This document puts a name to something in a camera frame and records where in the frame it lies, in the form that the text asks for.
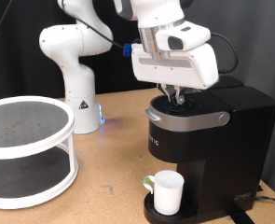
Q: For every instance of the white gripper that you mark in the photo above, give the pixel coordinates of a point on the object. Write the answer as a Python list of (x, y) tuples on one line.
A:
[(174, 67)]

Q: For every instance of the black Keurig coffee machine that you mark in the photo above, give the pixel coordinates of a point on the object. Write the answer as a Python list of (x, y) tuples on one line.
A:
[(236, 140)]

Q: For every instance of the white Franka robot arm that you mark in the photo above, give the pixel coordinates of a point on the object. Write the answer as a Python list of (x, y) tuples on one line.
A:
[(78, 62)]

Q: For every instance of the grey partition panel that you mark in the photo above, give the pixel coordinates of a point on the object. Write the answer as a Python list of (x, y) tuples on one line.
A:
[(258, 37)]

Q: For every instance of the black curtain backdrop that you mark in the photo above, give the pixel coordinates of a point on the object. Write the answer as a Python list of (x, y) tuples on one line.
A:
[(19, 62)]

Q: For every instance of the white two-tier turntable shelf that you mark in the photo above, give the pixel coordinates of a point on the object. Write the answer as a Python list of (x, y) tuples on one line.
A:
[(19, 130)]

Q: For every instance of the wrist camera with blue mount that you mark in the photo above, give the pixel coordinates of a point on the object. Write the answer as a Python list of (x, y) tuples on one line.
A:
[(127, 49)]

